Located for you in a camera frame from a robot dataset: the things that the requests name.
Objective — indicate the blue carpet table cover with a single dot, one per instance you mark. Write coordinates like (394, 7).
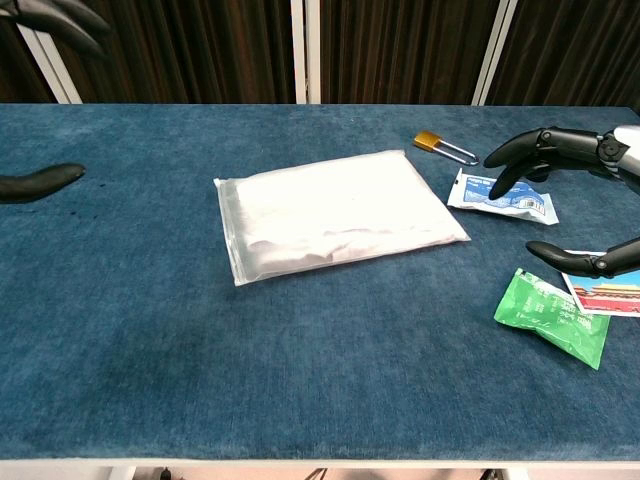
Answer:
(250, 360)

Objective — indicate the frosted white plastic bag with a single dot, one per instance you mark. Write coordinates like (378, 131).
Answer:
(230, 235)

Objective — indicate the palace photo postcard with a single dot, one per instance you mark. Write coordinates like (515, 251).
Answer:
(610, 297)

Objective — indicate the white frame post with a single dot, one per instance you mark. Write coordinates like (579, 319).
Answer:
(55, 70)
(305, 50)
(495, 50)

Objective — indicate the dark brown curtain panel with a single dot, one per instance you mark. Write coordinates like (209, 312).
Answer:
(575, 50)
(200, 50)
(400, 50)
(20, 75)

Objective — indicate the brass padlock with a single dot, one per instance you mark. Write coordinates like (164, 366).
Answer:
(427, 141)

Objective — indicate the green snack packet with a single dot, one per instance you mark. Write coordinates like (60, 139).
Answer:
(550, 320)

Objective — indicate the blue white wipes packet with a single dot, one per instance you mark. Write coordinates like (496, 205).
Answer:
(525, 205)

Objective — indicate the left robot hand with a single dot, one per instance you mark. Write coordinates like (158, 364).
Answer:
(45, 181)

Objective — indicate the white garment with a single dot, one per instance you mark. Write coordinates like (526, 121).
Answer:
(340, 210)

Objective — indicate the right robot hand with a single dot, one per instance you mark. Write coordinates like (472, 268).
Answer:
(565, 145)

